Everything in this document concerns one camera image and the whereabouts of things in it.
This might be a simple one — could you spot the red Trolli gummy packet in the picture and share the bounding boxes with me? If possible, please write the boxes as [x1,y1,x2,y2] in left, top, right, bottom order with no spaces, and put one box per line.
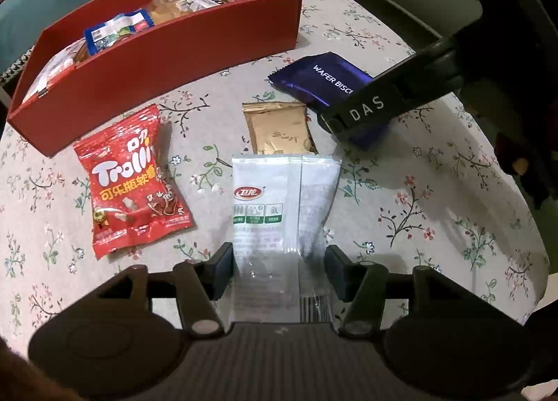
[74,105,194,259]

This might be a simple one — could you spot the white Weilong snack packet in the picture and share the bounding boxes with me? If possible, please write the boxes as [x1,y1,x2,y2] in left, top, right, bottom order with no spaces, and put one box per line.
[231,154,341,324]

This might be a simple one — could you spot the blue wafer biscuit packet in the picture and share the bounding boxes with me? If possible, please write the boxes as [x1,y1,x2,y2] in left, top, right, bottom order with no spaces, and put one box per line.
[269,52,374,134]

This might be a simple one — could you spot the gold foil snack packet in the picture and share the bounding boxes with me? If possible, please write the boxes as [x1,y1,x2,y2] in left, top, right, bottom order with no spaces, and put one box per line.
[242,101,317,156]

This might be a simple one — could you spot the red storage box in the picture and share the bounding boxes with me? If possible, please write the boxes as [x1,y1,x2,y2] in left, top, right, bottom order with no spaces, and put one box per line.
[7,0,302,157]

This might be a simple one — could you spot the red white snack packet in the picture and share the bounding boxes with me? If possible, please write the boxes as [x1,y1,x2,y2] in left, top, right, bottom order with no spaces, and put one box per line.
[23,37,89,104]

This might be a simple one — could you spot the blue white snack packet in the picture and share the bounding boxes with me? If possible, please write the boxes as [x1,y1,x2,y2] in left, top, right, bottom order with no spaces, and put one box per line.
[83,8,154,55]

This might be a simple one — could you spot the clear wrapped bread packet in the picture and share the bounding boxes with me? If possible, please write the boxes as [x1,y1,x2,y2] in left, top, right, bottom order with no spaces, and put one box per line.
[144,0,230,25]

